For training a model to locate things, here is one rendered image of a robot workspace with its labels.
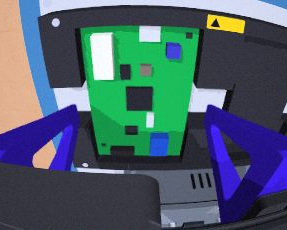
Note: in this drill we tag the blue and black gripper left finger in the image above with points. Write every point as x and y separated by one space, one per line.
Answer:
19 145

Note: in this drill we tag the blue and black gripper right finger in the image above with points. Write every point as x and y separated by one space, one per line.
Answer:
268 170

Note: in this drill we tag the green circuit board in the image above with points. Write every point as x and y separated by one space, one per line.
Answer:
139 81

